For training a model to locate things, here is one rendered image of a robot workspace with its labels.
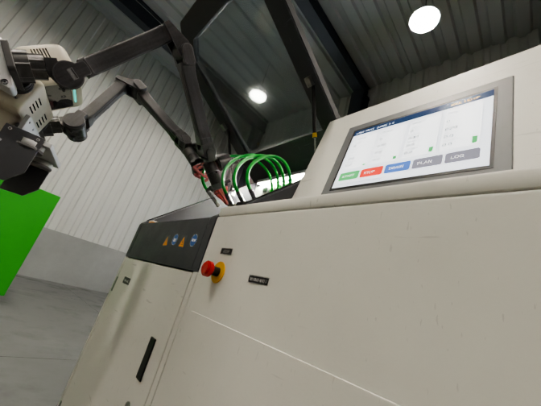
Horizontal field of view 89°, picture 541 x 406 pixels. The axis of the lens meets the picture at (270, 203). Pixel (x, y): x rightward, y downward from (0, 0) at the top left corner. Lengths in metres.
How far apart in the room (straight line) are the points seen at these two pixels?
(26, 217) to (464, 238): 4.19
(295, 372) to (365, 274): 0.18
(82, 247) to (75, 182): 1.49
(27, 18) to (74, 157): 2.96
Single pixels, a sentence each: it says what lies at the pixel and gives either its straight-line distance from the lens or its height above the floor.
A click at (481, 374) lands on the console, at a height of 0.75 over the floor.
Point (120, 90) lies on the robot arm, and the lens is 1.64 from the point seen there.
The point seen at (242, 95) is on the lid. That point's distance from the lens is 1.56.
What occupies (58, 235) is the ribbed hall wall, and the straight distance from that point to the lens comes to 7.53.
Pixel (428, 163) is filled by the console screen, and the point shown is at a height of 1.18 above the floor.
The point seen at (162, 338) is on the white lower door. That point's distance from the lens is 0.84.
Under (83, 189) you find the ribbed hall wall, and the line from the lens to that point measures 7.68.
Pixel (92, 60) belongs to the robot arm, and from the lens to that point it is 1.10.
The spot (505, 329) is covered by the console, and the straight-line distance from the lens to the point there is 0.37.
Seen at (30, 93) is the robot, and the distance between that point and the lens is 1.18.
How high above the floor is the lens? 0.76
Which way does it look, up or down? 20 degrees up
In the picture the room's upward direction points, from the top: 16 degrees clockwise
